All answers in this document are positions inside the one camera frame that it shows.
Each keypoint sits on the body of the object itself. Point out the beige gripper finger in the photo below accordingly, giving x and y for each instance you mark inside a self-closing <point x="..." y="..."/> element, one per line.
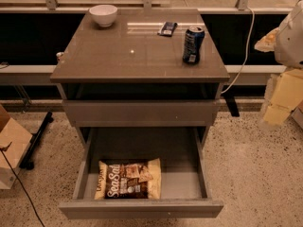
<point x="268" y="42"/>
<point x="282" y="95"/>

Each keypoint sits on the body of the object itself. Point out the brown sea salt chip bag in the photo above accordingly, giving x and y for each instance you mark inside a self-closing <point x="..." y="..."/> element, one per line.
<point x="129" y="181"/>

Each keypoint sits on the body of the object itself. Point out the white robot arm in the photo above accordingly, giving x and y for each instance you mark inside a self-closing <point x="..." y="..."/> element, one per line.
<point x="289" y="39"/>

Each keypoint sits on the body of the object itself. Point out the open grey middle drawer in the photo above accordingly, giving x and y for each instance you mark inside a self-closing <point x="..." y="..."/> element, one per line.
<point x="184" y="193"/>

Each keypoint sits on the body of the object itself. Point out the grey drawer cabinet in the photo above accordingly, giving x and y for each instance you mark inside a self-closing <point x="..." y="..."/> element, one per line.
<point x="130" y="61"/>

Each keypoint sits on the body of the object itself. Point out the closed grey top drawer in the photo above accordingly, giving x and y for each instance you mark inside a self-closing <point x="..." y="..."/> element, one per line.
<point x="85" y="113"/>

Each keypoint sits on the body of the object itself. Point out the cardboard box on right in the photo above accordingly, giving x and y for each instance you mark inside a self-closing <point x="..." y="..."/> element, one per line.
<point x="297" y="115"/>

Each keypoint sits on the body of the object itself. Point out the cardboard box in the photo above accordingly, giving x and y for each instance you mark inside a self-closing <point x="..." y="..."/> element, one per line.
<point x="297" y="115"/>
<point x="14" y="138"/>

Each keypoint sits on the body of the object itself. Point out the blue soda can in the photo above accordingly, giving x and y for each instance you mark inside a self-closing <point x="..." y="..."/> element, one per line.
<point x="193" y="40"/>

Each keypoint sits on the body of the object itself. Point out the dark blue snack bar wrapper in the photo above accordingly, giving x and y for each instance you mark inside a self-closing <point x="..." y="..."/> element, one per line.
<point x="167" y="29"/>

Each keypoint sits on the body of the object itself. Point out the white ceramic bowl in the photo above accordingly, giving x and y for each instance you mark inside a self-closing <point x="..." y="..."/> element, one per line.
<point x="103" y="15"/>

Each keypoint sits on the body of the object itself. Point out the black stand leg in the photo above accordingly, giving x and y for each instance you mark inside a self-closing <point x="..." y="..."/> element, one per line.
<point x="34" y="142"/>

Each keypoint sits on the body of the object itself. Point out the cardboard box on left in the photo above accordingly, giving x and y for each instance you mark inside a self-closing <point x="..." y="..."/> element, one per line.
<point x="14" y="138"/>

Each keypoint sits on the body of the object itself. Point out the black bracket behind cabinet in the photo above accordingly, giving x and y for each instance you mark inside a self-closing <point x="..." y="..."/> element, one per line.
<point x="230" y="100"/>

